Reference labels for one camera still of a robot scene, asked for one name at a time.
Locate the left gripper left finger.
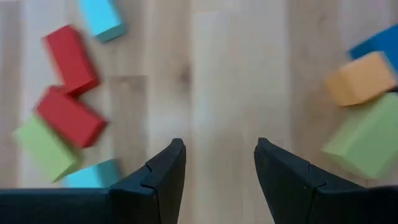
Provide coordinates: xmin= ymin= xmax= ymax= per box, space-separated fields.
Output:
xmin=109 ymin=138 xmax=187 ymax=224

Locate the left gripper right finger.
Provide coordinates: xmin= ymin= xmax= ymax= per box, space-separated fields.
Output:
xmin=253 ymin=137 xmax=374 ymax=224

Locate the teal foam cube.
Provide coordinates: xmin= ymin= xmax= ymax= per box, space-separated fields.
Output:
xmin=60 ymin=158 xmax=122 ymax=189

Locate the green foam block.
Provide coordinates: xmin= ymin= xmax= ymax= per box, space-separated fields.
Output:
xmin=322 ymin=92 xmax=398 ymax=180
xmin=12 ymin=113 xmax=83 ymax=184

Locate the orange foam cube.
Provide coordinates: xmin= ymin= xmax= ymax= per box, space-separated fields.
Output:
xmin=325 ymin=51 xmax=398 ymax=108

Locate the blue foam block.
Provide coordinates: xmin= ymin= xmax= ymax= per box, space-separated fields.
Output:
xmin=348 ymin=24 xmax=398 ymax=74

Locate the teal foam block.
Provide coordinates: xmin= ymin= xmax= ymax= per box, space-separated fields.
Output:
xmin=79 ymin=0 xmax=128 ymax=44

